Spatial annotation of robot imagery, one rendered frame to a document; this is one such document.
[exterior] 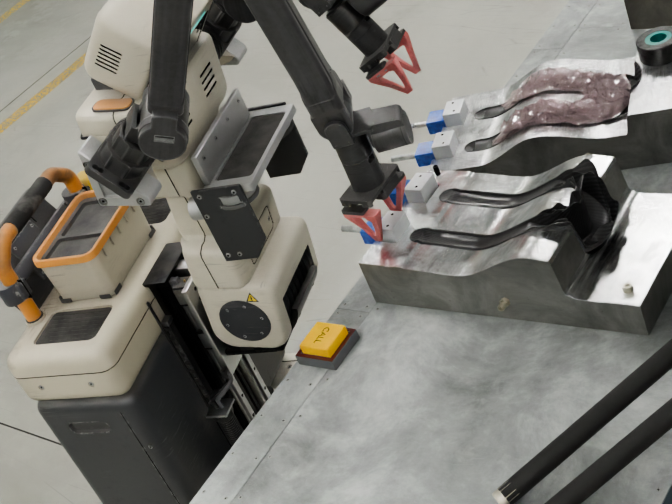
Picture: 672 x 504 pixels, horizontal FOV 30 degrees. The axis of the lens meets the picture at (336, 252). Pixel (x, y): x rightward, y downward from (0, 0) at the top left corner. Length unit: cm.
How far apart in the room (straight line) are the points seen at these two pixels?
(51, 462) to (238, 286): 140
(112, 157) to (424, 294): 55
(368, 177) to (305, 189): 211
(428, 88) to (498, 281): 252
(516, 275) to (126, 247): 91
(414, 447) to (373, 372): 20
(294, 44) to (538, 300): 54
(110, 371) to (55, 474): 120
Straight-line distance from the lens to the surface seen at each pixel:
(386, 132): 199
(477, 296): 200
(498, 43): 454
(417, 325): 206
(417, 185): 217
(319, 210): 400
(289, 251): 239
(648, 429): 168
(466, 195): 216
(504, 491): 170
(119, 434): 251
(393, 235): 209
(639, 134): 220
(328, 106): 192
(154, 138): 196
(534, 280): 191
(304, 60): 187
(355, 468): 187
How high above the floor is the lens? 206
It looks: 33 degrees down
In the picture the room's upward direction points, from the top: 25 degrees counter-clockwise
